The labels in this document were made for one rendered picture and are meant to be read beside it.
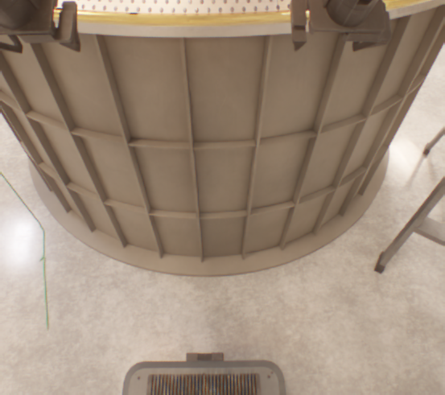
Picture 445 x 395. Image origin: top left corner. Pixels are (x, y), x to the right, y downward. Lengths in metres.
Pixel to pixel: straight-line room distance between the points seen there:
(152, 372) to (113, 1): 1.07
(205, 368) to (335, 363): 0.57
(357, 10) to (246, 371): 1.07
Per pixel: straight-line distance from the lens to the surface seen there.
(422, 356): 1.72
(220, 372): 1.24
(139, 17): 0.76
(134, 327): 1.58
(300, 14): 0.53
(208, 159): 1.05
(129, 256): 1.68
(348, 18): 0.49
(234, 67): 0.84
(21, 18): 0.53
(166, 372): 1.25
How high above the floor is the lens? 1.49
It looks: 50 degrees down
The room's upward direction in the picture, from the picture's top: 1 degrees clockwise
